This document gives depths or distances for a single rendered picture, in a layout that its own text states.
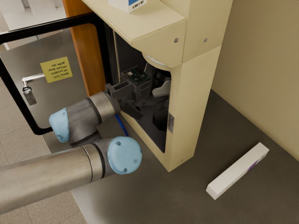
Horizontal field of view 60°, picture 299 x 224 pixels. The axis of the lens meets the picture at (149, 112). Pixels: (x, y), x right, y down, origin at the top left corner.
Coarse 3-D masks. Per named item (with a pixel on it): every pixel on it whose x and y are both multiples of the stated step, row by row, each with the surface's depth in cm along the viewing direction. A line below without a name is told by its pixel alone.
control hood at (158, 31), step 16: (96, 0) 48; (112, 16) 45; (128, 16) 45; (144, 16) 45; (160, 16) 45; (176, 16) 45; (128, 32) 41; (144, 32) 41; (160, 32) 42; (176, 32) 45; (144, 48) 43; (160, 48) 45; (176, 48) 48; (176, 64) 51
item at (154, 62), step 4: (144, 56) 68; (148, 56) 66; (148, 60) 66; (152, 60) 65; (156, 60) 65; (152, 64) 66; (156, 64) 65; (160, 64) 64; (164, 64) 64; (160, 68) 65; (164, 68) 64
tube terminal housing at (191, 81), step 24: (168, 0) 46; (192, 0) 42; (216, 0) 46; (192, 24) 46; (216, 24) 50; (192, 48) 50; (216, 48) 56; (192, 72) 56; (192, 96) 63; (192, 120) 72; (168, 144) 77; (192, 144) 84; (168, 168) 86
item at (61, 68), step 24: (0, 48) 64; (24, 48) 67; (48, 48) 70; (72, 48) 73; (96, 48) 76; (24, 72) 72; (48, 72) 75; (72, 72) 79; (96, 72) 83; (24, 96) 78; (48, 96) 81; (72, 96) 86; (48, 120) 89
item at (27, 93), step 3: (24, 90) 76; (27, 90) 75; (30, 90) 75; (24, 93) 75; (27, 93) 75; (30, 93) 75; (27, 96) 76; (30, 96) 76; (33, 96) 77; (27, 99) 77; (30, 99) 77; (33, 99) 78; (30, 102) 78; (33, 102) 78; (36, 102) 79
